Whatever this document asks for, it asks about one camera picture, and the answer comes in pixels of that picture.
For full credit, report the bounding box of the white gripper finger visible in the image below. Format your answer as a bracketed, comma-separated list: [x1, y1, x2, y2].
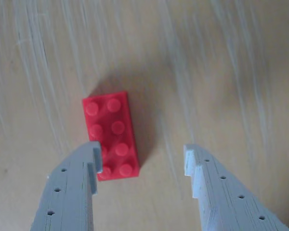
[29, 141, 104, 231]
[184, 143, 289, 231]

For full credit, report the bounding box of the red lego block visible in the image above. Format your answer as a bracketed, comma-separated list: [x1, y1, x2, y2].
[81, 90, 141, 181]

